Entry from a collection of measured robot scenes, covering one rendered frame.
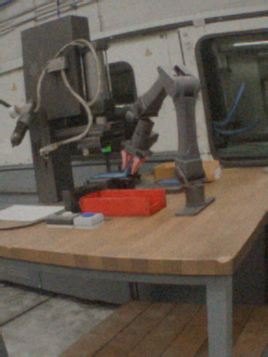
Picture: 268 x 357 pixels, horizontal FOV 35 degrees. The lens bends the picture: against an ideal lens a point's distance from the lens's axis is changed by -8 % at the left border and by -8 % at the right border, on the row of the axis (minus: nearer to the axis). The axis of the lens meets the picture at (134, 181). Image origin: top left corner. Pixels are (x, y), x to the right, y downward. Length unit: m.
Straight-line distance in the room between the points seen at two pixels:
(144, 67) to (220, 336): 1.59
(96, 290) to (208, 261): 1.87
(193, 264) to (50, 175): 0.96
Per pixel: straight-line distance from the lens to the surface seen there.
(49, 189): 1.83
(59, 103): 1.75
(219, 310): 1.05
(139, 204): 1.40
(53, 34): 1.78
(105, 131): 1.68
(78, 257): 1.13
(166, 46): 2.27
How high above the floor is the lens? 1.24
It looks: 10 degrees down
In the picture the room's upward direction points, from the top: 7 degrees counter-clockwise
